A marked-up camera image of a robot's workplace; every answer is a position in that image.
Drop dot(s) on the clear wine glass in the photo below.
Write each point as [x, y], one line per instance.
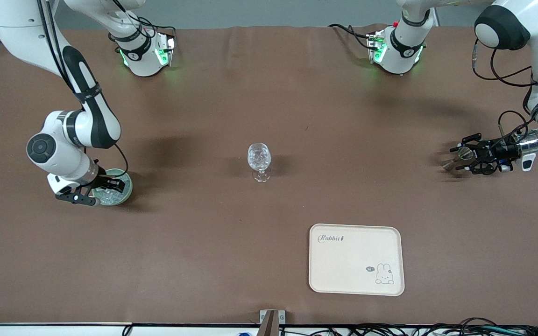
[258, 157]

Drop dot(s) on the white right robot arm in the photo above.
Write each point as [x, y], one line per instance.
[91, 121]

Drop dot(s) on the clear ice cubes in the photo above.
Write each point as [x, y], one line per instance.
[110, 198]

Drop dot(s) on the cream rabbit print tray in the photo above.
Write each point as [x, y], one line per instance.
[353, 261]

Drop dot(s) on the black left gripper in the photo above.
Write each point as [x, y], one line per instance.
[506, 150]

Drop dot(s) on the brown wooden post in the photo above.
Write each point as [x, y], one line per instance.
[269, 326]

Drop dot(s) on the brown table mat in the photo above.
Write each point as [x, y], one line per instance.
[203, 256]

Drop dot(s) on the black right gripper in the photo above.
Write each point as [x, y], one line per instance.
[101, 179]

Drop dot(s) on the silver metal jigger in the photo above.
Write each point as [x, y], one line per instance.
[449, 163]

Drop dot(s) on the green round bowl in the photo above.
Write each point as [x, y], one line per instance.
[130, 190]

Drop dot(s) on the grey metal bracket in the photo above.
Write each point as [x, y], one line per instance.
[263, 316]

